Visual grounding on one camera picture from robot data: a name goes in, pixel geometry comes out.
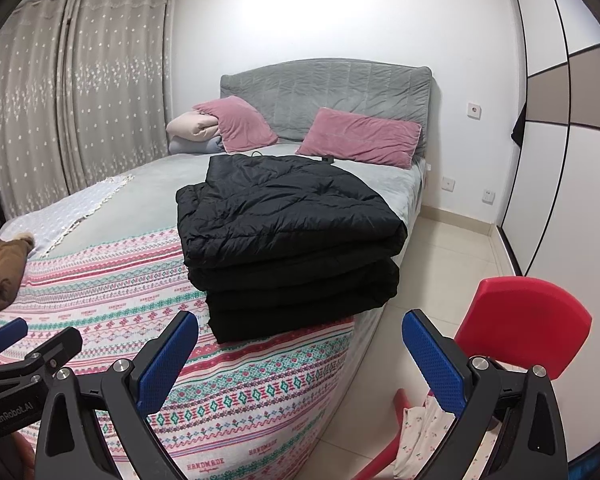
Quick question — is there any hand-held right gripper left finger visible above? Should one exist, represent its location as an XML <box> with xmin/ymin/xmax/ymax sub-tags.
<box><xmin>34</xmin><ymin>310</ymin><xmax>199</xmax><ymax>480</ymax></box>

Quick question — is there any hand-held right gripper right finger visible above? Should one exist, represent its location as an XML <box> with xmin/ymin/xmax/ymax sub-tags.
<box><xmin>401</xmin><ymin>309</ymin><xmax>581</xmax><ymax>480</ymax></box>

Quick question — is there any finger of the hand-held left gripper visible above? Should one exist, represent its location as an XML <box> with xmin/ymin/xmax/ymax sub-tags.
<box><xmin>24</xmin><ymin>327</ymin><xmax>84</xmax><ymax>377</ymax></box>
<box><xmin>0</xmin><ymin>317</ymin><xmax>29</xmax><ymax>361</ymax></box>

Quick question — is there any black quilted puffer jacket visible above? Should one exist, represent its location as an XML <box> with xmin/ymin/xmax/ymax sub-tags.
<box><xmin>176</xmin><ymin>154</ymin><xmax>409</xmax><ymax>291</ymax></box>

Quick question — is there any brown jacket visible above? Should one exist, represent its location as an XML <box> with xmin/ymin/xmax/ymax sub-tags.
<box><xmin>0</xmin><ymin>231</ymin><xmax>36</xmax><ymax>321</ymax></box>

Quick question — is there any white floral cloth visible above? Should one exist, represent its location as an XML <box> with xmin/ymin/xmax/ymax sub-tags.
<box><xmin>392</xmin><ymin>392</ymin><xmax>496</xmax><ymax>480</ymax></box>

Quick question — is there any patterned knit-print blanket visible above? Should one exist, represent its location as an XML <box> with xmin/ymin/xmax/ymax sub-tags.
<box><xmin>0</xmin><ymin>220</ymin><xmax>358</xmax><ymax>480</ymax></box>

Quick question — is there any red plastic chair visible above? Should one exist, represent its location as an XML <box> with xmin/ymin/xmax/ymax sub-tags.
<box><xmin>352</xmin><ymin>276</ymin><xmax>593</xmax><ymax>480</ymax></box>

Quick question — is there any white fringed throw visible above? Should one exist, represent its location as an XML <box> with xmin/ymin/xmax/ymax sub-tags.
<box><xmin>0</xmin><ymin>174</ymin><xmax>135</xmax><ymax>260</ymax></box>

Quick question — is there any black fleece coat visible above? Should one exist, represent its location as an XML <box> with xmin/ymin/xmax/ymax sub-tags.
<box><xmin>205</xmin><ymin>275</ymin><xmax>401</xmax><ymax>346</ymax></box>

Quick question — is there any bed with grey sheet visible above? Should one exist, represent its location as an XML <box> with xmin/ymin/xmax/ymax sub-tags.
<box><xmin>0</xmin><ymin>141</ymin><xmax>427</xmax><ymax>453</ymax></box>

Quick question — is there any white sliding-door wardrobe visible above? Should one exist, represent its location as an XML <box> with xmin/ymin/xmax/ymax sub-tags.
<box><xmin>495</xmin><ymin>0</ymin><xmax>600</xmax><ymax>461</ymax></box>

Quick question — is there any folded grey blanket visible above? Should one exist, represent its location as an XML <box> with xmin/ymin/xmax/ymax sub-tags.
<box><xmin>168</xmin><ymin>136</ymin><xmax>227</xmax><ymax>156</ymax></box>

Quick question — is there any grey star-print curtain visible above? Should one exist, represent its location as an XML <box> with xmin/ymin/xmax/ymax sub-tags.
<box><xmin>0</xmin><ymin>0</ymin><xmax>76</xmax><ymax>221</ymax></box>
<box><xmin>55</xmin><ymin>0</ymin><xmax>178</xmax><ymax>196</ymax></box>

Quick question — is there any folded beige quilt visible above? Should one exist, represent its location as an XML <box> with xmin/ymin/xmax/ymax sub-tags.
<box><xmin>166</xmin><ymin>112</ymin><xmax>221</xmax><ymax>142</ymax></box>

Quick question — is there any pink velvet pillow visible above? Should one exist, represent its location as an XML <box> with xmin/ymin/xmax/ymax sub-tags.
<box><xmin>295</xmin><ymin>107</ymin><xmax>423</xmax><ymax>170</ymax></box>
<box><xmin>192</xmin><ymin>95</ymin><xmax>280</xmax><ymax>155</ymax></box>

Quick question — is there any grey padded headboard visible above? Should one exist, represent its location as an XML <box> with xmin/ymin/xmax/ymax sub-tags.
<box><xmin>219</xmin><ymin>58</ymin><xmax>434</xmax><ymax>156</ymax></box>

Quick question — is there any black charging cable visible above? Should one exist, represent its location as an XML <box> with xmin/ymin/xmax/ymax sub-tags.
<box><xmin>250</xmin><ymin>150</ymin><xmax>337</xmax><ymax>163</ymax></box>

